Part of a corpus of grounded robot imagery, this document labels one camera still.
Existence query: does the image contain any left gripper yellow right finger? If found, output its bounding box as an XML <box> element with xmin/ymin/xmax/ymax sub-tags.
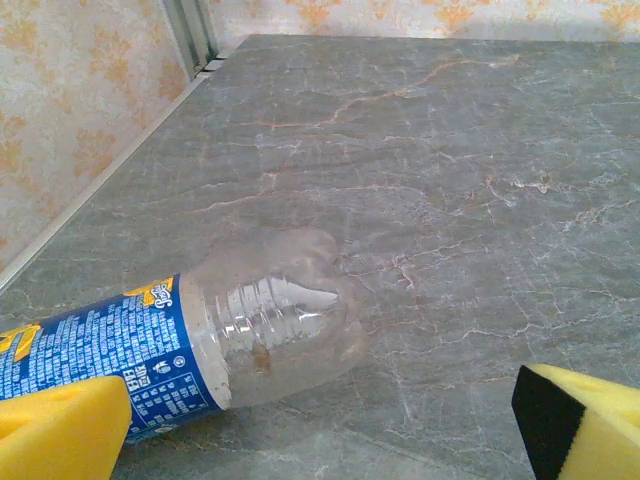
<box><xmin>510</xmin><ymin>363</ymin><xmax>640</xmax><ymax>480</ymax></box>

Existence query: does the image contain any blue small-print label plastic bottle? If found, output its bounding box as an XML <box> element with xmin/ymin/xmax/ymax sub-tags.
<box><xmin>0</xmin><ymin>227</ymin><xmax>371</xmax><ymax>446</ymax></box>

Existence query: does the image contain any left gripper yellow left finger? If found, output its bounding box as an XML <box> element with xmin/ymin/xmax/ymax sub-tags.
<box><xmin>0</xmin><ymin>375</ymin><xmax>134</xmax><ymax>480</ymax></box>

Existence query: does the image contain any aluminium frame post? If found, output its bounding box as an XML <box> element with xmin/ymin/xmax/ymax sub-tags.
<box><xmin>162</xmin><ymin>0</ymin><xmax>221</xmax><ymax>76</ymax></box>

